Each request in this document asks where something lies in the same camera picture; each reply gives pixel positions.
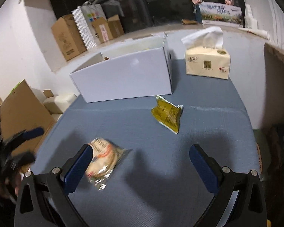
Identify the cream sofa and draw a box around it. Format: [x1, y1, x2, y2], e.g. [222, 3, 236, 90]
[43, 93, 77, 121]

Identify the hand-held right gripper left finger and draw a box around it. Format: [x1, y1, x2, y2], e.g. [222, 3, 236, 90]
[15, 144, 94, 227]

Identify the white cardboard box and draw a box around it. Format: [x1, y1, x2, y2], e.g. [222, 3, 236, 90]
[69, 32, 173, 103]

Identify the white rolled paper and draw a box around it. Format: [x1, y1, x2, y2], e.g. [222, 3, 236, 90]
[238, 27, 270, 40]

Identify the white printed snack packet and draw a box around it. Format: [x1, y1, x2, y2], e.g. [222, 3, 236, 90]
[85, 137, 133, 192]

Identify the small brown cardboard box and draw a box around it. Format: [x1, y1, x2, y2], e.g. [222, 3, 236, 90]
[92, 14, 125, 44]

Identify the dotted white paper bag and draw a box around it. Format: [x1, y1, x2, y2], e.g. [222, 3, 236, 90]
[71, 6, 98, 51]

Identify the yellow soft tissue pack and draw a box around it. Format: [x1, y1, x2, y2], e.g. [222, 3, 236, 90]
[181, 26, 231, 80]

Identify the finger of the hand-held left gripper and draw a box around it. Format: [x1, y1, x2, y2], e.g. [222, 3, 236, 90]
[5, 127, 45, 147]
[5, 152, 36, 171]

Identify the white bag with coloured squares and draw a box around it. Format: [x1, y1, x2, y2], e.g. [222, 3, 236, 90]
[82, 0, 108, 25]

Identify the landscape printed tissue box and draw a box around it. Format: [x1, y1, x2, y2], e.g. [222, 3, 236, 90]
[199, 2, 243, 27]

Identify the olive yellow snack packet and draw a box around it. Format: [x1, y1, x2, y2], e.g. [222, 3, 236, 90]
[151, 95, 183, 135]

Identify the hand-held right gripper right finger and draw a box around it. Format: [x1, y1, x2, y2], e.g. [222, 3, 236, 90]
[189, 144, 268, 227]

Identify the flat brown cardboard sheet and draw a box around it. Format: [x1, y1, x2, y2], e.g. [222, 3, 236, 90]
[0, 79, 58, 152]

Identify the black framed window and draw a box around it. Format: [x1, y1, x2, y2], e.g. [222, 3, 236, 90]
[45, 0, 247, 36]

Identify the blue table cloth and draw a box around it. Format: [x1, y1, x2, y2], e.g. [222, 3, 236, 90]
[30, 58, 261, 227]

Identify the large brown cardboard box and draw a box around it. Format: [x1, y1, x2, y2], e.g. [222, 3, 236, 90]
[51, 14, 87, 62]

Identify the person's left hand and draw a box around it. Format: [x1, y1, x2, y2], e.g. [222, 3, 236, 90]
[0, 172, 22, 199]

